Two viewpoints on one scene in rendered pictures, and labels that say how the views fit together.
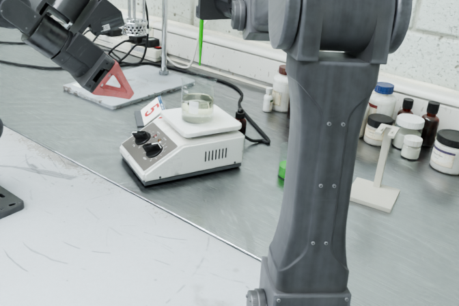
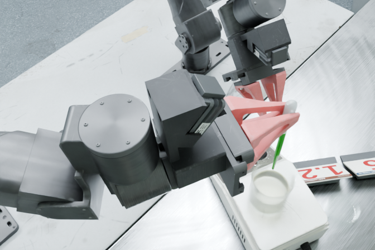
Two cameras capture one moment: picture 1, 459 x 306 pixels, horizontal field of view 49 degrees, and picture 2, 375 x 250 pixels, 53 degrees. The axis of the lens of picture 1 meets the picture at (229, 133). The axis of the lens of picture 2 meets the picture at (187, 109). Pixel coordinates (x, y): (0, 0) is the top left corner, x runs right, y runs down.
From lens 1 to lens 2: 0.85 m
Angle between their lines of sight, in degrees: 78
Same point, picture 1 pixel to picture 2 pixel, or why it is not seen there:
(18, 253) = not seen: hidden behind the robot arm
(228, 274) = (81, 234)
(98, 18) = (251, 40)
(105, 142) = (293, 131)
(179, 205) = (176, 200)
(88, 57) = (235, 61)
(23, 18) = not seen: outside the picture
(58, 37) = (227, 27)
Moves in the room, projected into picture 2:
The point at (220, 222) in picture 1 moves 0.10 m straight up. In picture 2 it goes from (148, 234) to (139, 215)
